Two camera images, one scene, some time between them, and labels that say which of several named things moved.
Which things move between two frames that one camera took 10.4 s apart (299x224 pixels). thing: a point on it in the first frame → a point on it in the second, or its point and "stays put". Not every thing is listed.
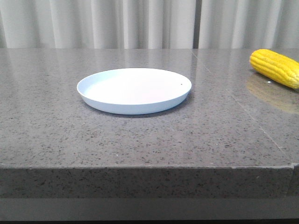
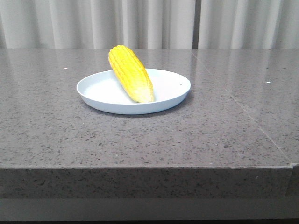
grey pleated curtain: [260, 24] stays put
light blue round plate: [133, 91] stays put
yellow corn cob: [279, 67] → [133, 73]
